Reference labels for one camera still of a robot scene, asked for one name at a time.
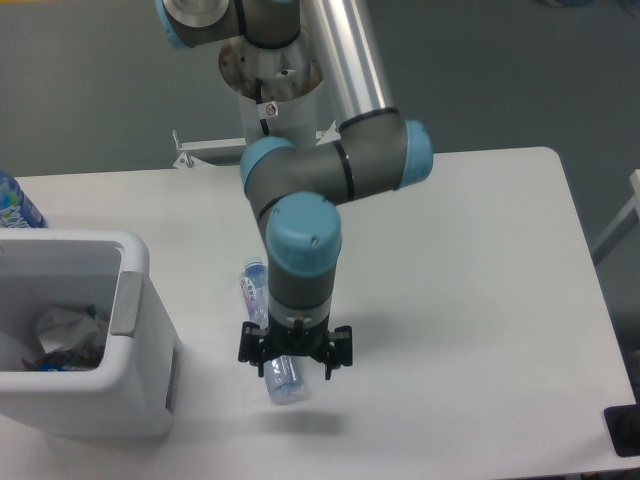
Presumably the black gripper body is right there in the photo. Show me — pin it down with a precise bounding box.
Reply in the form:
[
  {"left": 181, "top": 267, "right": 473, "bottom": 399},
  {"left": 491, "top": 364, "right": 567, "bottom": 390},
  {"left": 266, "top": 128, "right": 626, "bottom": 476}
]
[{"left": 262, "top": 319, "right": 329, "bottom": 364}]

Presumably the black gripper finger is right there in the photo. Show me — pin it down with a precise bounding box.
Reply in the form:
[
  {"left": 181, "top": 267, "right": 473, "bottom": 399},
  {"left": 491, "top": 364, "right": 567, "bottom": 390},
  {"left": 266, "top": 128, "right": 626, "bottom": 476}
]
[
  {"left": 238, "top": 321, "right": 273, "bottom": 378},
  {"left": 321, "top": 325, "right": 353, "bottom": 380}
]

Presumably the clear plastic water bottle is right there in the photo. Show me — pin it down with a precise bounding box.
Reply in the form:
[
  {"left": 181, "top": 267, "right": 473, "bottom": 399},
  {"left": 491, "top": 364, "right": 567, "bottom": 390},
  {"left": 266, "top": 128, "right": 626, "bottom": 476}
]
[{"left": 239, "top": 257, "right": 303, "bottom": 405}]

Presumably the white paper wrapper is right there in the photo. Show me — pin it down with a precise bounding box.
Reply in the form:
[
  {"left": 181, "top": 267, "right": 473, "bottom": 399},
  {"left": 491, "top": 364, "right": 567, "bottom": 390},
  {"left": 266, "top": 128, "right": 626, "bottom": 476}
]
[{"left": 34, "top": 306, "right": 109, "bottom": 356}]

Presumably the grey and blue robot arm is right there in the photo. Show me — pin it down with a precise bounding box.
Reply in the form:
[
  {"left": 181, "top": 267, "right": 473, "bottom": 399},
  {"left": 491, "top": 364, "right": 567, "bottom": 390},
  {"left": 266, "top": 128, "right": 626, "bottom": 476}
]
[{"left": 156, "top": 1, "right": 434, "bottom": 371}]

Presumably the white plastic trash can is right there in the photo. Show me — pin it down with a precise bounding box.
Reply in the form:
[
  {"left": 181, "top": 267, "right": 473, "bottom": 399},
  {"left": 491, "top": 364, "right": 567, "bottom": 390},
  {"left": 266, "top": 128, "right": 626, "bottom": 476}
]
[{"left": 1, "top": 229, "right": 182, "bottom": 437}]

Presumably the colourful snack wrapper in bin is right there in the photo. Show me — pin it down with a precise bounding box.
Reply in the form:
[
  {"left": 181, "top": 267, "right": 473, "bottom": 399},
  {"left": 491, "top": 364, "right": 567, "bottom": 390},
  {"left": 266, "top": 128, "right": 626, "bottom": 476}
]
[{"left": 21, "top": 350, "right": 104, "bottom": 372}]

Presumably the blue labelled bottle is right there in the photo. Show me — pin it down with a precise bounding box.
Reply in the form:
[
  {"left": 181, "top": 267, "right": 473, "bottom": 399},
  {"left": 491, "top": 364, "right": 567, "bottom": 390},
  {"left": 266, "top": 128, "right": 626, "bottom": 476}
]
[{"left": 1, "top": 171, "right": 48, "bottom": 228}]

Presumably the black device at table edge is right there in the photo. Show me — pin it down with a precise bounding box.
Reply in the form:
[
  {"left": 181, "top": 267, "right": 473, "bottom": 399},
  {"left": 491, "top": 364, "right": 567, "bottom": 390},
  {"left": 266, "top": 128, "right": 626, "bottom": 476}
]
[{"left": 604, "top": 404, "right": 639, "bottom": 458}]

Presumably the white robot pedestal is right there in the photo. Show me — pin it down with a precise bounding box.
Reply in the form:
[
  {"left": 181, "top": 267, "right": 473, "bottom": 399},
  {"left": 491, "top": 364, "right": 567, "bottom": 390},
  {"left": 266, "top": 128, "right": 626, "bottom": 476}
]
[{"left": 173, "top": 29, "right": 340, "bottom": 169}]

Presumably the black cable on pedestal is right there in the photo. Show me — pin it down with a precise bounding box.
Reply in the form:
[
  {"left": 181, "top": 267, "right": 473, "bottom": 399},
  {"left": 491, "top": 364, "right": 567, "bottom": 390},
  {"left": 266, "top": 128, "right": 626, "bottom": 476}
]
[{"left": 253, "top": 77, "right": 274, "bottom": 139}]

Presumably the white frame at right edge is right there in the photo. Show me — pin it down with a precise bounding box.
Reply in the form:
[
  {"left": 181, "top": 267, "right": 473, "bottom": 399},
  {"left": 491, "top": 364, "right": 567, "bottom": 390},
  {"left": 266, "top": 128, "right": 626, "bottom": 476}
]
[{"left": 591, "top": 169, "right": 639, "bottom": 265}]

